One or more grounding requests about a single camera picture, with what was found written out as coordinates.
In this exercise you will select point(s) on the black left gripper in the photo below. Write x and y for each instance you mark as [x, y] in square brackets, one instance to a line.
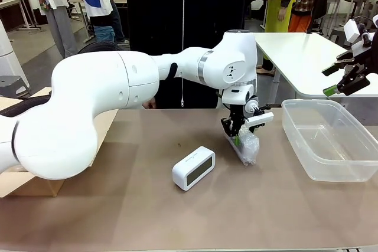
[237, 113]

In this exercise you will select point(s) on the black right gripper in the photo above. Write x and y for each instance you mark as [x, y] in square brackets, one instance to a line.
[372, 54]

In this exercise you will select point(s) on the bubble-wrapped clock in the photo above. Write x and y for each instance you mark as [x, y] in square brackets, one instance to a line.
[249, 147]

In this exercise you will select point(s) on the white unwrapped digital clock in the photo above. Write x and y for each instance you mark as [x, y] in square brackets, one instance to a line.
[193, 169]

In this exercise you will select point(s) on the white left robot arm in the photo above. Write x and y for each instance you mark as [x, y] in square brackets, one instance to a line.
[88, 110]

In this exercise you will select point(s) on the person's right hand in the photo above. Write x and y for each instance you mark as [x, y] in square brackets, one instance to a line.
[150, 104]

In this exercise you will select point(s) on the grey plastic stool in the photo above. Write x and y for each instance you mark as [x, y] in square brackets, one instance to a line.
[339, 35]

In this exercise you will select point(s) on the white background table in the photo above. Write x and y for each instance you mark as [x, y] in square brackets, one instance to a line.
[301, 57]

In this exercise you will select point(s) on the clear plastic container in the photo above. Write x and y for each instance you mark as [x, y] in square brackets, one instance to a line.
[327, 142]

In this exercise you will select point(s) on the person in orange trousers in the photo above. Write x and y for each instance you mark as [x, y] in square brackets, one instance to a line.
[304, 4]

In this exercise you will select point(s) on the person in yellow apron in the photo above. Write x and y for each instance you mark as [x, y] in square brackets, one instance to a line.
[277, 13]

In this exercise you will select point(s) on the person in black hoodie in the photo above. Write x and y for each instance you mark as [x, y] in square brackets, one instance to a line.
[189, 13]

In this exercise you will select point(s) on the mannequin with grey trousers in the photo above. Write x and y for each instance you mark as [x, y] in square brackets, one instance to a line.
[59, 22]

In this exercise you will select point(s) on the open brown cardboard box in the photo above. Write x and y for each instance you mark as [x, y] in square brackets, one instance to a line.
[29, 187]

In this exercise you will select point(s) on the wooden background desk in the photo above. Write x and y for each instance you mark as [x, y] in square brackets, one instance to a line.
[14, 7]

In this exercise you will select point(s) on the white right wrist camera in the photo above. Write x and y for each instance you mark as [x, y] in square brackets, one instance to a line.
[352, 30]

